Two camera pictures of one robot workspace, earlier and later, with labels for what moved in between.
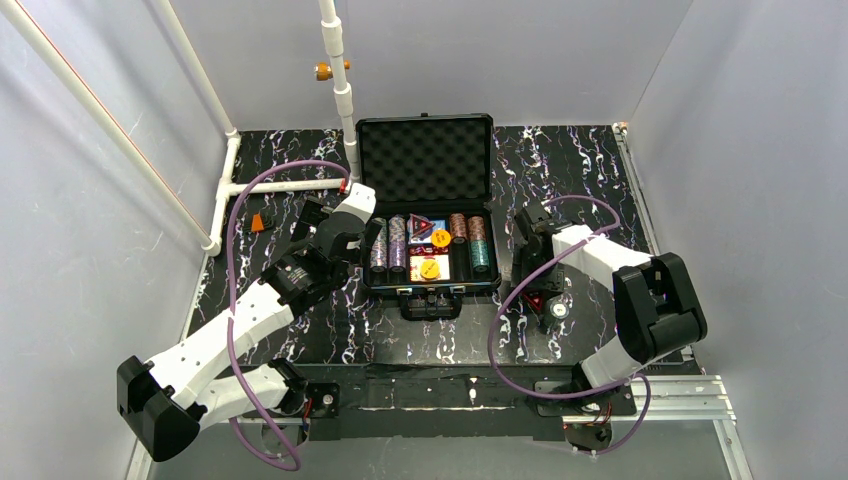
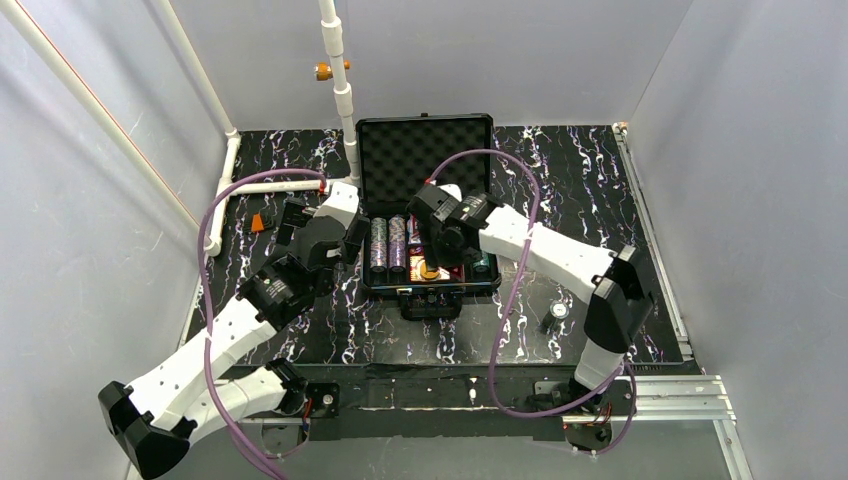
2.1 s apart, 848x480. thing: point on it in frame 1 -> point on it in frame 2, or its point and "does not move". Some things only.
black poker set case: x=430 y=178 does not move
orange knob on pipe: x=324 y=71 does not move
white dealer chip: x=559 y=310 does not move
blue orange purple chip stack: x=397 y=242 does not move
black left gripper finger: x=372 y=229 -> x=354 y=238
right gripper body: x=535 y=281 -> x=428 y=248
